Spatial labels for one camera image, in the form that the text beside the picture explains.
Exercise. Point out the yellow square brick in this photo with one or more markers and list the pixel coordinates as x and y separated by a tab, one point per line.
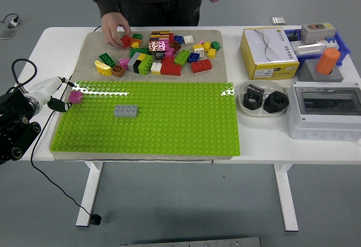
206	46

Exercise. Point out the large red stepped brick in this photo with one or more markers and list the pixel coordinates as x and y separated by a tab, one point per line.
170	68

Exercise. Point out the person's right hand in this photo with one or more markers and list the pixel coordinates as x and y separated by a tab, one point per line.
112	25

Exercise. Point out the pink square brick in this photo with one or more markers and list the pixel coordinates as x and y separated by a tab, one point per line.
75	96

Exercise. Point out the magenta square brick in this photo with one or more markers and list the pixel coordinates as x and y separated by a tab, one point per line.
169	52

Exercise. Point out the dark grey brick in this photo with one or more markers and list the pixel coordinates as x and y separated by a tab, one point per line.
158	55

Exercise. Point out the small black part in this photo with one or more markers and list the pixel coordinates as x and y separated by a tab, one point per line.
294	35

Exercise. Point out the tall red brick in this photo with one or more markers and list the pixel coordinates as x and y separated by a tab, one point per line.
171	37

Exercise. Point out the yellow curved brick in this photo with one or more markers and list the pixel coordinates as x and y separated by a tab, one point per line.
103	68

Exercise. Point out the white table leg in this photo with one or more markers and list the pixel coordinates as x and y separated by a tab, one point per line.
90	190
285	196

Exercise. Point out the lime long brick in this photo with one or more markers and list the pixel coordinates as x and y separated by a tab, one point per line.
182	57

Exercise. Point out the orange cylinder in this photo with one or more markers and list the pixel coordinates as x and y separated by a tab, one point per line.
327	61

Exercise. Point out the grey-brown mat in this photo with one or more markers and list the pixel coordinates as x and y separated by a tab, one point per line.
90	52

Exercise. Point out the grey black lime stack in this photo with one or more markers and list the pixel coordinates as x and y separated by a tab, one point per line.
140	63

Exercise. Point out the yellow and white carton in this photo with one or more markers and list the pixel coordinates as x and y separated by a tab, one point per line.
269	52

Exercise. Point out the striped multicolour brick stack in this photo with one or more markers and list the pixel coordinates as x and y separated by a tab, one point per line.
160	35

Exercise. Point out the white shallow dish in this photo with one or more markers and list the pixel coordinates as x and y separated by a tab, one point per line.
253	113

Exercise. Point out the blue brick with circle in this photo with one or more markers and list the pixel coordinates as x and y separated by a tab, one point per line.
193	57

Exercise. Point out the brown square brick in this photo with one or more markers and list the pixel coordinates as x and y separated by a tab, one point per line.
118	70

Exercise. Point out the small green brick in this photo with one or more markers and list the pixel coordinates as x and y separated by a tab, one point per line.
216	44
137	36

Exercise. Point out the white square brick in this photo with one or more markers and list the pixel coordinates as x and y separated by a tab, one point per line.
188	39

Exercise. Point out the silver floor plate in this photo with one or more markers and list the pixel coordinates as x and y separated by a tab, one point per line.
278	20

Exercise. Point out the grey push-button switch box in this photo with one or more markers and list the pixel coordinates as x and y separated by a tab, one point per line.
317	32

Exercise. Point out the small blue brick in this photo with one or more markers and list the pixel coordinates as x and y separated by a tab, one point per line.
178	39

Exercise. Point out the person's right forearm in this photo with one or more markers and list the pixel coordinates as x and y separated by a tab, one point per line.
108	4

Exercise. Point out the white brick with yellow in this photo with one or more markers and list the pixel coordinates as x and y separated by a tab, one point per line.
198	50
156	68

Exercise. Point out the dark green studded brick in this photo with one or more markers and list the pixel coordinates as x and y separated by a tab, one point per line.
139	51

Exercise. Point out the shiny pink white block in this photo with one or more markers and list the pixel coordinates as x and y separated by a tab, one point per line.
158	45

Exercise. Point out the white circuit breaker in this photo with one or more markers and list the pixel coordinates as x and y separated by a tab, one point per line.
310	48

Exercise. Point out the thin pink plate brick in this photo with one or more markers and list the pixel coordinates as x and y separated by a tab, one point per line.
200	43

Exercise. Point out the small red brick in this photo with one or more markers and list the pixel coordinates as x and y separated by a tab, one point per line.
126	41

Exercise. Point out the person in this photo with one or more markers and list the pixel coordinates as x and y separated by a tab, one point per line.
158	1

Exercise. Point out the green studded baseplate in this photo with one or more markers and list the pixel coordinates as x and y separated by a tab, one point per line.
169	123

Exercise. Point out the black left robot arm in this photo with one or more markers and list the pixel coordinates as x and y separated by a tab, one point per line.
11	117

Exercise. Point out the purple black component strip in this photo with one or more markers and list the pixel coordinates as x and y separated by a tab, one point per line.
255	88

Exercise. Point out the dark green brick with circles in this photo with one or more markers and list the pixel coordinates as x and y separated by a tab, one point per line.
107	59

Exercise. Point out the light pink brick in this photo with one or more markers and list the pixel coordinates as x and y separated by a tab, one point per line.
124	61

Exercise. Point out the blue plastic bin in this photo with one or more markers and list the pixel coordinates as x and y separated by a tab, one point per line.
342	48

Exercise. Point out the white electrical enclosure box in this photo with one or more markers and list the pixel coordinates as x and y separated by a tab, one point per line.
324	125

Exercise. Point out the grey long brick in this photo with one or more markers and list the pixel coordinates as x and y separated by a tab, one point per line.
126	110

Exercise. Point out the grey square block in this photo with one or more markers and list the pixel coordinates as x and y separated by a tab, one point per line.
308	73

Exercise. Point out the grey floor hatch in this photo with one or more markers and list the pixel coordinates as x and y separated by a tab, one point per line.
7	34

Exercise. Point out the large black hex nut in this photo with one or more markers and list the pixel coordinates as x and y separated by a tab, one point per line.
270	104
248	101

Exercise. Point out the small yellow brick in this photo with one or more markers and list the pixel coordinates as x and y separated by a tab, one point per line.
211	53
135	44

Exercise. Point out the orange long brick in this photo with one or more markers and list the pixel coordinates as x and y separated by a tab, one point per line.
136	41

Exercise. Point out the red long brick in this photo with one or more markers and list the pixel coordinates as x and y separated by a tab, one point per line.
201	66

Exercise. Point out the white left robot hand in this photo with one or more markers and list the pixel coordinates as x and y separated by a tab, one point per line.
45	87

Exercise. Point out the dark brown brick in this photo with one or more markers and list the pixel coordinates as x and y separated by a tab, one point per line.
175	45

